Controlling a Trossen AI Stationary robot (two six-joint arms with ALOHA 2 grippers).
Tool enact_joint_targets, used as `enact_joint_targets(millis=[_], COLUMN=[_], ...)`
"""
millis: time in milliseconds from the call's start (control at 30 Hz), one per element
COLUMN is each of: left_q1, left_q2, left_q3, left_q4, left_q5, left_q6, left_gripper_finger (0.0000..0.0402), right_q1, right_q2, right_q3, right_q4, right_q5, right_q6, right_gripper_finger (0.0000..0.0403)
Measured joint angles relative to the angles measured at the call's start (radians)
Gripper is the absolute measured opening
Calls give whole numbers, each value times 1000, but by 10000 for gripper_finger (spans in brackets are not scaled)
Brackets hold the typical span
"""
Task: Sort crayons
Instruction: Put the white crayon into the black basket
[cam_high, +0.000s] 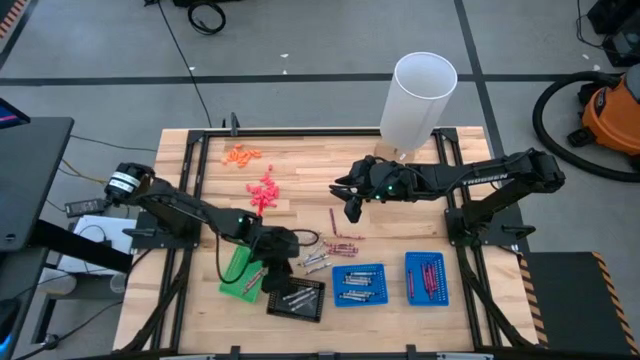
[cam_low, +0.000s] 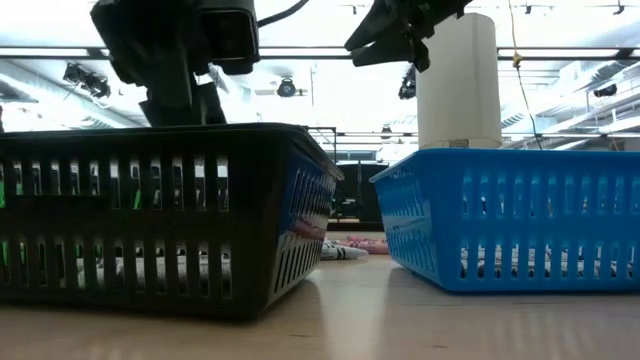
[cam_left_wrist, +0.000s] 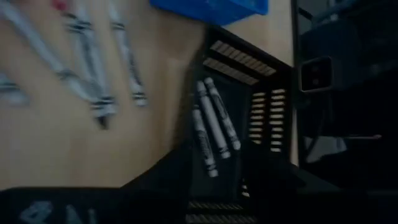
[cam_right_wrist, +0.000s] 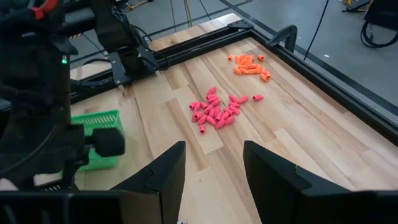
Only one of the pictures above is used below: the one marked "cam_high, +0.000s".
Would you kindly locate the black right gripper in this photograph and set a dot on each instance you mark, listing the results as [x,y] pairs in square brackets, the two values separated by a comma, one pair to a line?
[372,177]

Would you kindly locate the computer monitor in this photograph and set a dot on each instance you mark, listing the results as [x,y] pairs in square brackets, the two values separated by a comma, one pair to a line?
[10,115]

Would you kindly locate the orange shop vacuum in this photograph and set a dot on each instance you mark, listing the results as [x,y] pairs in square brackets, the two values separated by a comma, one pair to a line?
[610,115]
[540,130]

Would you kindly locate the black plastic basket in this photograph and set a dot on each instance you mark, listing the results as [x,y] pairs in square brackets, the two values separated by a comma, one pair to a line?
[277,312]

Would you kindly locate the black desk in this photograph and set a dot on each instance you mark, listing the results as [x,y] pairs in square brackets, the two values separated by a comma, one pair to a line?
[35,175]

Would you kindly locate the green plastic basket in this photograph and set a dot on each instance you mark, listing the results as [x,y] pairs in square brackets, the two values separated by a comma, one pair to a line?
[232,275]

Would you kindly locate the white box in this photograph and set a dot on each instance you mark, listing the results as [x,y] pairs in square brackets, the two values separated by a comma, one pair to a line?
[100,230]

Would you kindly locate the hazard-striped floor strip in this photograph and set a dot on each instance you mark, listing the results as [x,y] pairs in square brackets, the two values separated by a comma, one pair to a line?
[10,17]

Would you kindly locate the black power adapter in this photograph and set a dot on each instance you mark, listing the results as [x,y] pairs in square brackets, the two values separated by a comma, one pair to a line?
[85,207]

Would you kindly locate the black hazard-striped mat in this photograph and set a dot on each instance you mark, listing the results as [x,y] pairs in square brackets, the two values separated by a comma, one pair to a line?
[575,300]

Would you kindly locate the black frame clamp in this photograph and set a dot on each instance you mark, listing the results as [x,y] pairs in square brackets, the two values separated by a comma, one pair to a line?
[233,124]

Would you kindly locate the round wooden holder base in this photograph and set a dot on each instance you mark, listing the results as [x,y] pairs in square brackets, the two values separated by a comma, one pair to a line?
[387,152]

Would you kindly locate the white paper towel roll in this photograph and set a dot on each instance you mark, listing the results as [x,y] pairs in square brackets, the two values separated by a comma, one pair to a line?
[417,100]

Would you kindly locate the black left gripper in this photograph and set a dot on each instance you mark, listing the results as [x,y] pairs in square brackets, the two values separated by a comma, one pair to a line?
[277,245]

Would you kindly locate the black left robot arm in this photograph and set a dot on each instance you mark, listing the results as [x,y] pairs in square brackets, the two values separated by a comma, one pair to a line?
[170,205]

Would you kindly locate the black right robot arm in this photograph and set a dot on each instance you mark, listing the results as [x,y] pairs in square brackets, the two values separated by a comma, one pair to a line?
[475,175]

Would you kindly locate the blue plastic basket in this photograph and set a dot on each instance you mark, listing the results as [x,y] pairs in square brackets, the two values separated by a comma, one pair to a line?
[360,287]
[442,280]

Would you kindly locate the black equipment case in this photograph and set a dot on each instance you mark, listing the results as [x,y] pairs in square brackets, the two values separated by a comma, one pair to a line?
[620,30]

